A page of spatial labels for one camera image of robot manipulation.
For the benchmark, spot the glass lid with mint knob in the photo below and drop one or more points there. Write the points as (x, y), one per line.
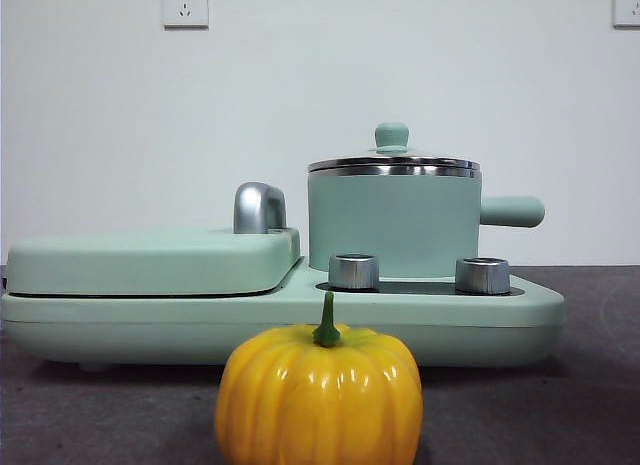
(392, 135)

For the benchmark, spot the yellow toy pumpkin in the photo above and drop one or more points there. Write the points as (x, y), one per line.
(320, 400)

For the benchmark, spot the mint green steamer pot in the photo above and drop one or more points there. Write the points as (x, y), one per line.
(390, 220)

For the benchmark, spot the silver control knob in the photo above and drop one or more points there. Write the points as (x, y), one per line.
(352, 272)
(482, 276)

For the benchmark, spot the mint green breakfast machine base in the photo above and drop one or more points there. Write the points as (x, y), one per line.
(250, 330)

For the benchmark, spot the mint green griddle cover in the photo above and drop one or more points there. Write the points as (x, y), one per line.
(150, 265)

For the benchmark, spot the white wall socket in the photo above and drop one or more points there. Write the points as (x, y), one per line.
(186, 7)
(627, 7)

